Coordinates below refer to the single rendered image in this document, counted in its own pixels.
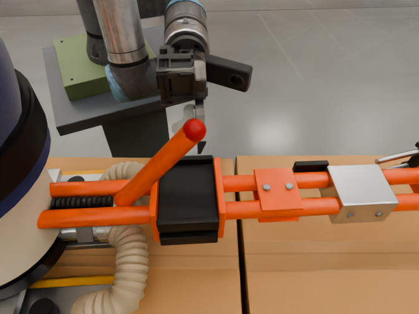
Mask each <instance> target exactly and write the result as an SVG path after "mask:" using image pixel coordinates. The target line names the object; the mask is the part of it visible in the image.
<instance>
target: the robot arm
mask: <svg viewBox="0 0 419 314"><path fill-rule="evenodd" d="M76 2H77V5H78V8H79V11H80V15H81V18H82V21H83V23H84V27H85V30H86V33H87V45H86V51H87V55H88V58H89V59H90V61H92V62H93V63H95V64H97V65H103V66H106V67H105V73H106V76H107V80H108V82H109V85H110V88H111V91H112V93H113V95H114V97H115V99H116V101H118V102H120V103H124V102H134V101H135V100H142V99H146V98H152V97H157V96H160V97H161V103H160V105H173V102H182V100H195V105H194V104H192V103H189V104H187V105H186V106H185V107H184V109H183V118H182V119H181V120H178V121H177V122H175V123H174V124H172V126H171V130H172V132H173V134H174V135H175V134H176V133H177V132H178V131H179V129H180V128H181V127H182V126H183V125H184V124H185V123H186V121H188V120H189V119H192V118H194V114H193V109H195V118H196V119H199V120H201V121H202V122H203V123H204V124H205V108H204V101H203V99H204V100H206V88H207V84H208V82H211V83H215V84H217V85H221V86H224V87H228V88H232V89H234V90H238V91H240V92H247V91H248V89H249V87H250V85H251V77H252V72H253V67H252V66H251V65H247V64H243V63H240V62H236V61H233V60H229V59H225V58H222V57H218V56H215V55H211V54H210V44H209V39H208V30H207V25H206V12H205V10H204V8H203V6H202V4H201V3H200V2H199V1H198V0H76ZM160 16H164V19H165V33H164V44H163V45H160V48H159V50H160V54H157V57H155V58H150V59H149V56H148V51H147V50H146V45H145V40H144V36H143V30H142V23H141V19H146V18H151V17H160Z"/></svg>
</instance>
